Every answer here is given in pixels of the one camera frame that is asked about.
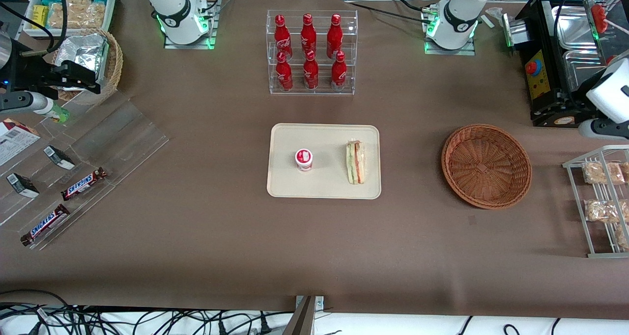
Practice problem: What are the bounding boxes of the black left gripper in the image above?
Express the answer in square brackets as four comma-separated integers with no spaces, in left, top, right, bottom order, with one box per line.
[531,94,599,125]

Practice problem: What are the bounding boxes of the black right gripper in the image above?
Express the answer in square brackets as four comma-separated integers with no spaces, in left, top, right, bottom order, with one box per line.
[9,54,102,94]

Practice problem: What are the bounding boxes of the triangular sandwich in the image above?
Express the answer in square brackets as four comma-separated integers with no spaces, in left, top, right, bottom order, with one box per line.
[346,140,367,185]

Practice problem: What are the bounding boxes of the light wicker basket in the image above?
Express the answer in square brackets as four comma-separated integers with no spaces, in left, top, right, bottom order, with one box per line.
[52,28,123,105]

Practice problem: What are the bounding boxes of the steel tray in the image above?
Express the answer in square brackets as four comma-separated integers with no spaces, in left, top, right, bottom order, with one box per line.
[563,50,615,87]
[551,5,596,51]

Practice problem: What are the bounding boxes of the brown wicker basket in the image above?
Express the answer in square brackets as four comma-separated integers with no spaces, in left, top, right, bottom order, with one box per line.
[441,124,533,210]

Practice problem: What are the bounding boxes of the beige plastic tray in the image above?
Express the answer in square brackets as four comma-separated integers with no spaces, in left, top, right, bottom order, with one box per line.
[267,123,382,199]

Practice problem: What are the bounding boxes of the silver foil pack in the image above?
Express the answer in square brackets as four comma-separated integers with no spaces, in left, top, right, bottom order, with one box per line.
[53,33,110,83]

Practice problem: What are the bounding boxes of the clear bag of snacks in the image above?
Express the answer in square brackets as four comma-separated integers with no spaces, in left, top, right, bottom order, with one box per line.
[49,0,80,29]
[74,1,107,29]

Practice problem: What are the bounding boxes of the yellow snack box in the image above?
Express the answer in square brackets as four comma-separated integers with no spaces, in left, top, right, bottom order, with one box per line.
[32,5,50,30]

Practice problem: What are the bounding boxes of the white plastic bin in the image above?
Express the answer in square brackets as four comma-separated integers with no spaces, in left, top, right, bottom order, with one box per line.
[23,0,117,37]

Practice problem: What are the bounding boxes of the clear acrylic display stand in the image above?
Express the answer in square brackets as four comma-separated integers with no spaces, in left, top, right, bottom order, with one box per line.
[0,92,170,251]

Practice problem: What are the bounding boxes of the small black white box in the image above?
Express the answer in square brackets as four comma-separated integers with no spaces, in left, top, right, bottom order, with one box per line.
[43,145,76,170]
[6,173,40,199]

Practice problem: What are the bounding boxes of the black food warmer machine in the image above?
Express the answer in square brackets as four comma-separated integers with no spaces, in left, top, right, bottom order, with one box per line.
[518,0,629,128]

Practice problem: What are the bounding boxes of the red white paper box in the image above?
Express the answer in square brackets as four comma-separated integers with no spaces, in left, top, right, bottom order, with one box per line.
[0,119,41,167]

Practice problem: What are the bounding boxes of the red skewered food item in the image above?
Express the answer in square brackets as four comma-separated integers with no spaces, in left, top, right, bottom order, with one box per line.
[590,3,608,33]

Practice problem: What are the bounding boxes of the snickers chocolate bar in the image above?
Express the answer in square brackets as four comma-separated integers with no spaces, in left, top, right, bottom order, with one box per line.
[60,167,108,201]
[20,204,71,247]

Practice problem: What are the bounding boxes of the clear acrylic bottle rack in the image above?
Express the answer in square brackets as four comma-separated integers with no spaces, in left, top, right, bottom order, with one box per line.
[266,9,358,96]

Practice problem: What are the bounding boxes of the red cola bottle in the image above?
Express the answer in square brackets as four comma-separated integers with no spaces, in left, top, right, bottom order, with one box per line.
[274,14,293,60]
[327,14,343,59]
[301,13,317,56]
[275,52,294,92]
[303,50,319,90]
[331,51,347,92]

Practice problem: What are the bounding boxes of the brown table cloth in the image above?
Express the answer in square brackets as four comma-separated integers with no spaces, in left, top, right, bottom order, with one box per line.
[0,0,629,321]

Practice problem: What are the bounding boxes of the red white yogurt cup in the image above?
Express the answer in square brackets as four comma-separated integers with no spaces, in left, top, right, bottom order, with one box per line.
[295,149,314,172]

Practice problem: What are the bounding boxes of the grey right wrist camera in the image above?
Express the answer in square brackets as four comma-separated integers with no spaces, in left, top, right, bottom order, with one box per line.
[0,91,54,115]

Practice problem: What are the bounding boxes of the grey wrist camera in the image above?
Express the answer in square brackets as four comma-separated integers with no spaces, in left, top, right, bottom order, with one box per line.
[0,91,54,115]
[578,119,629,140]

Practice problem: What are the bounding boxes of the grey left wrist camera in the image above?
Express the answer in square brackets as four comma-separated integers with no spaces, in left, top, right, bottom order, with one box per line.
[578,119,629,140]

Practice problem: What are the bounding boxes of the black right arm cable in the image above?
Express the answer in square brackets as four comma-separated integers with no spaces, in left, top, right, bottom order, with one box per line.
[20,0,68,58]

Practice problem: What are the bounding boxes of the grey wire rack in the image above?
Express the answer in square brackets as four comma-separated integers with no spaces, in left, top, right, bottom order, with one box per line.
[563,145,629,258]

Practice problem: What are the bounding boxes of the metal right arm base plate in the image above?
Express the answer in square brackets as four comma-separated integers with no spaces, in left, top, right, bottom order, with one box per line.
[164,0,218,50]

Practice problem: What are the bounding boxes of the black table cable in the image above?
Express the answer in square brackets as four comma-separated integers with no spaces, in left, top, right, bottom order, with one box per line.
[343,0,435,24]

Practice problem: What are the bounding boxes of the black cable bundle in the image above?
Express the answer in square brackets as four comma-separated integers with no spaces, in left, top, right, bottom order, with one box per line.
[0,290,295,335]

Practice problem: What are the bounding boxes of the aluminium camera mount post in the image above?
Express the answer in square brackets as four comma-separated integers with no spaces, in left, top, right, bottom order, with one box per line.
[285,296,325,335]

